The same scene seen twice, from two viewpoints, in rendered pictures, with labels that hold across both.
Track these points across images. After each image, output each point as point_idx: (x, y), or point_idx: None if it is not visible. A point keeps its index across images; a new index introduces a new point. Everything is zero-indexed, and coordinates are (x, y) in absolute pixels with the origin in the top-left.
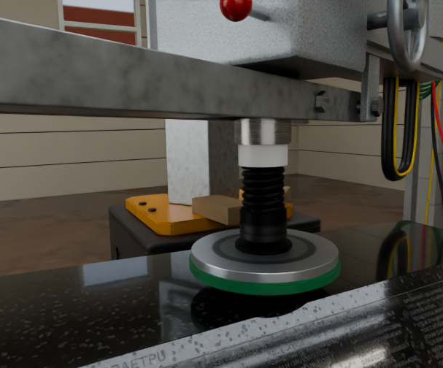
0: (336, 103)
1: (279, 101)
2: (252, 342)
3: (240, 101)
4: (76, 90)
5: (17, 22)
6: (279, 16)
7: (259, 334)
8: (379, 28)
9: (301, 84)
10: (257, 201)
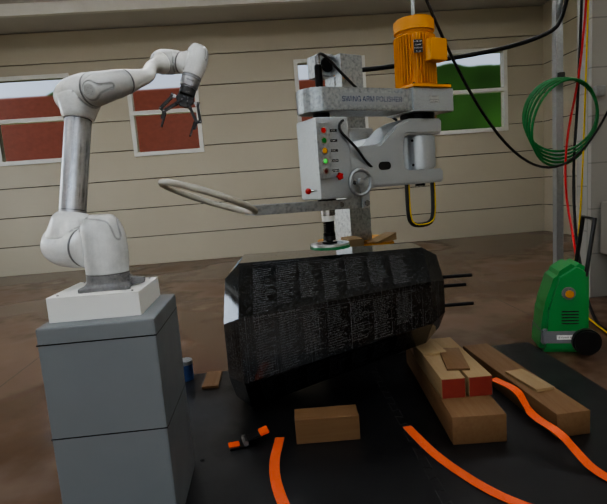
0: (350, 203)
1: (324, 206)
2: (318, 260)
3: (311, 208)
4: (279, 211)
5: (272, 204)
6: (318, 191)
7: (320, 259)
8: None
9: (332, 201)
10: None
